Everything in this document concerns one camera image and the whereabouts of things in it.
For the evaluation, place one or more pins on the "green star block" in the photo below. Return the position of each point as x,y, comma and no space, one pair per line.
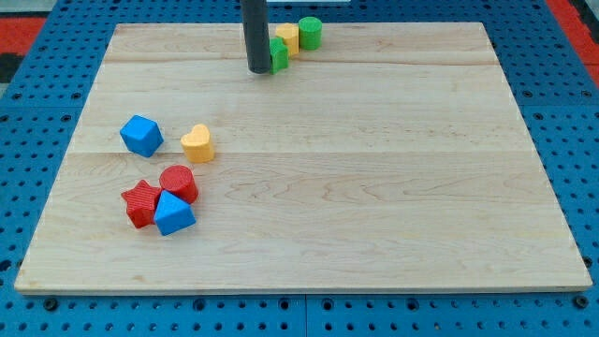
278,55

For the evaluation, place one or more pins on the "blue cube block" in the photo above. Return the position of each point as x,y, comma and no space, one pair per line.
141,136

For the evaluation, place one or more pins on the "red cylinder block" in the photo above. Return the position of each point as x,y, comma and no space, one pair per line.
180,181

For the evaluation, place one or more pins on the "blue triangle block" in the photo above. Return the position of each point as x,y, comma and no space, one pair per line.
172,214

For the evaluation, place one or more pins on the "red star block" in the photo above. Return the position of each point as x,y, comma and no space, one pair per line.
141,202

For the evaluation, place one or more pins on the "light wooden board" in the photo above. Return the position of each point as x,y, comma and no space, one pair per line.
393,159

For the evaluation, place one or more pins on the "green cylinder block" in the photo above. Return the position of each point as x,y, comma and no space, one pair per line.
310,33

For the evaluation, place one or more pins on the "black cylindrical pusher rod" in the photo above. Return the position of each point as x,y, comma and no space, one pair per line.
254,15

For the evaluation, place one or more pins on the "yellow hexagon block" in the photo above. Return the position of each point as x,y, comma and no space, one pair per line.
290,34

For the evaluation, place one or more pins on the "yellow heart block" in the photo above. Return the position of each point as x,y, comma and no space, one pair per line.
197,144

